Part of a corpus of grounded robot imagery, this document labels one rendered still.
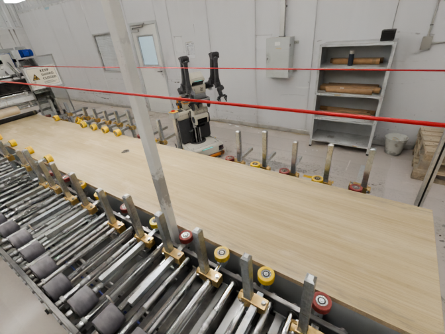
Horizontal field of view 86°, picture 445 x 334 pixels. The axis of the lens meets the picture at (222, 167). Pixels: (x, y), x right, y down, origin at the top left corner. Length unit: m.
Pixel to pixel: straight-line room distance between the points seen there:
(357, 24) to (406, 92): 1.18
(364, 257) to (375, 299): 0.21
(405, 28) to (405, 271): 3.39
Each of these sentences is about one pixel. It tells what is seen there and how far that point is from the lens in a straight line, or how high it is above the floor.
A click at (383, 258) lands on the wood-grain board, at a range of 1.44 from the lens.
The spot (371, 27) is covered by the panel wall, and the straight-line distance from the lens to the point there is 4.29.
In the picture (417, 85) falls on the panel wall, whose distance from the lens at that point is 4.39.
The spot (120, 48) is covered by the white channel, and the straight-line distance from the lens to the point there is 1.11.
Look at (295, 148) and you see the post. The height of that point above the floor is 1.07.
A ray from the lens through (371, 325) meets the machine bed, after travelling 1.40.
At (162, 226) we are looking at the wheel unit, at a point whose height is 1.06.
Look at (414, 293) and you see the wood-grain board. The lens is 1.37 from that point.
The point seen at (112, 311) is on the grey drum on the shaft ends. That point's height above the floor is 0.85.
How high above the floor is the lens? 1.92
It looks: 31 degrees down
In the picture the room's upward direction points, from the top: 6 degrees counter-clockwise
